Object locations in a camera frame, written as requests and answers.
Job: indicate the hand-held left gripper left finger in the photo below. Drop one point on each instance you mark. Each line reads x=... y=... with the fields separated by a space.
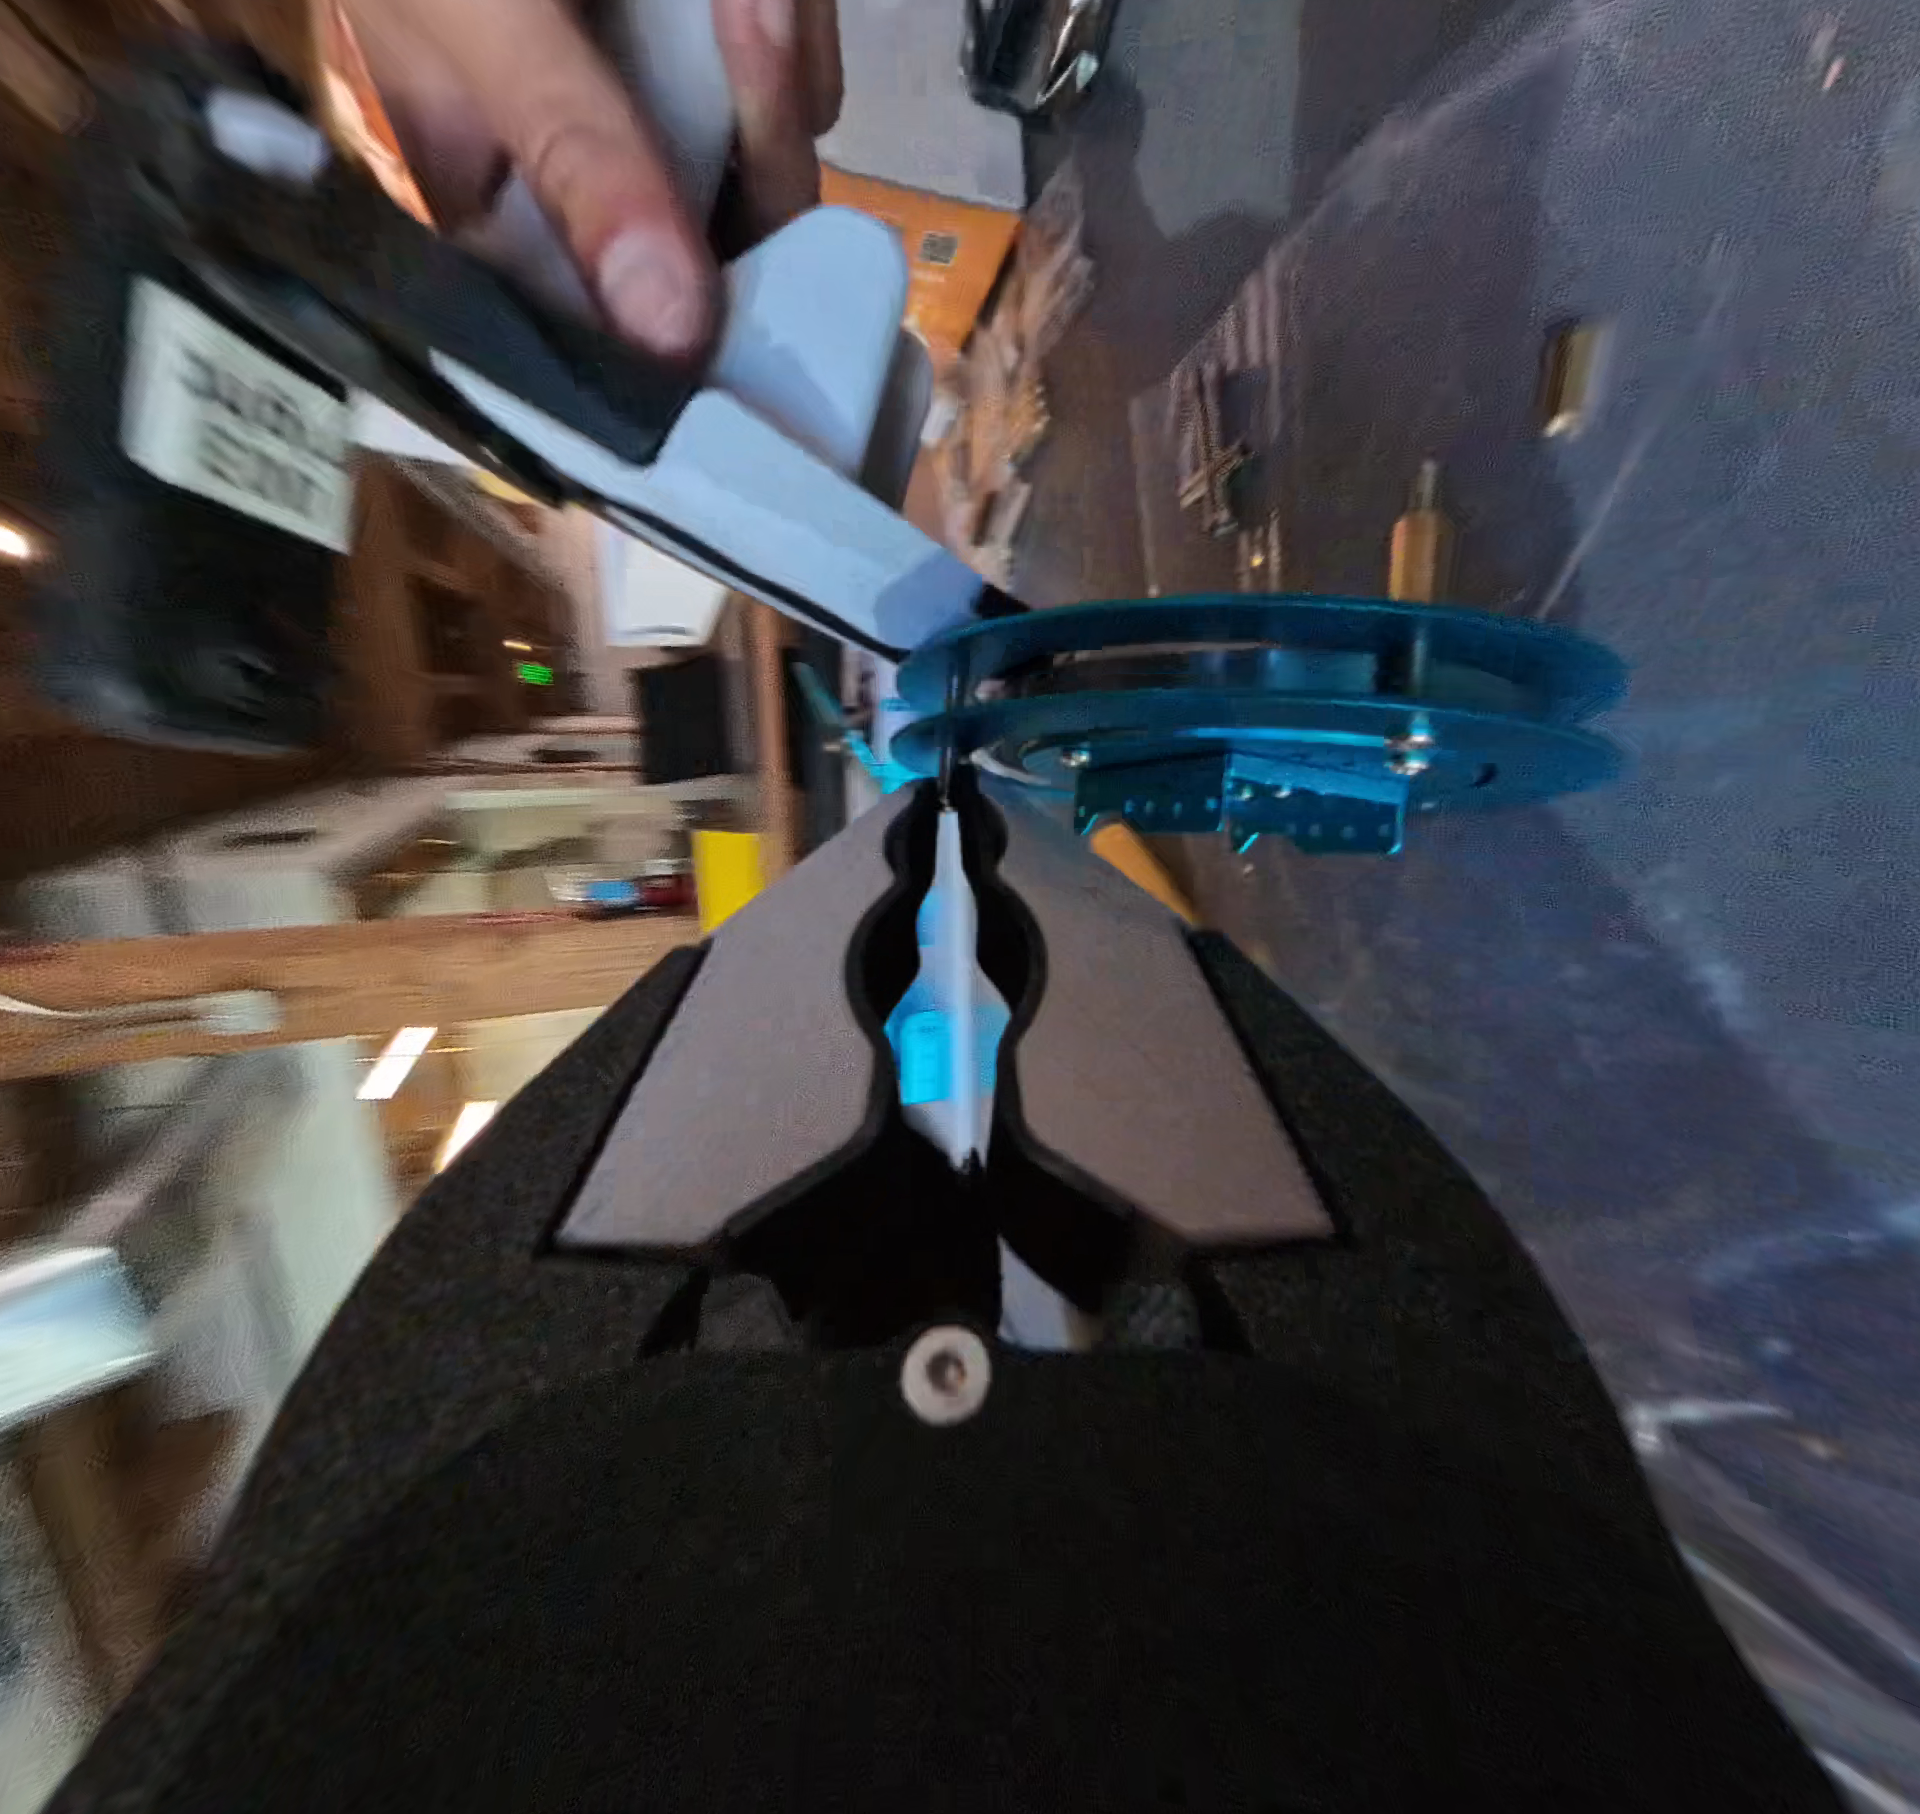
x=720 y=1095

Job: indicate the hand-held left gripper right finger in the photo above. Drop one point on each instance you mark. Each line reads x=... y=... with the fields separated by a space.
x=1155 y=1095

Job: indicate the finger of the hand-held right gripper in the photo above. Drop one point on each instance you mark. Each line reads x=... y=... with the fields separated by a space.
x=781 y=522

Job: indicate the long dark metal screw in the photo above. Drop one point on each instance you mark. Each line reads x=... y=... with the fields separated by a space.
x=949 y=770

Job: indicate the blue round metal turntable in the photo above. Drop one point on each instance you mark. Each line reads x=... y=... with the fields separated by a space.
x=1273 y=635

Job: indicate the brass hex standoff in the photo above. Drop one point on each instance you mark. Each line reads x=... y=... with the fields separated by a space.
x=1570 y=382
x=1419 y=538

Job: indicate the grey desk with wooden edge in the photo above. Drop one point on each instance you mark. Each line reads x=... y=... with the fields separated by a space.
x=1231 y=43

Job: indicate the person's right hand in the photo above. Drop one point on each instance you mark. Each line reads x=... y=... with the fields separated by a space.
x=496 y=30

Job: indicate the yellow plastic bin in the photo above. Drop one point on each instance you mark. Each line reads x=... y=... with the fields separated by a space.
x=728 y=877

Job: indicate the white foam sheet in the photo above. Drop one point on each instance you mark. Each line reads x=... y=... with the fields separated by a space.
x=960 y=943

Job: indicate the pile of small hardware bags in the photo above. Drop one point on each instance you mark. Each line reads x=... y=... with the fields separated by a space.
x=1004 y=389

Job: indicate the orange white cardboard box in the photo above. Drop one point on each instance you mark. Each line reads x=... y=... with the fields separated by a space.
x=929 y=252

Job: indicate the small metal cross wrench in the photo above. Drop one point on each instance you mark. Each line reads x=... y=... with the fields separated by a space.
x=1222 y=449

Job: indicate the clear plastic bag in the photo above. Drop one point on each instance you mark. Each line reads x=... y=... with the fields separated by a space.
x=1725 y=647

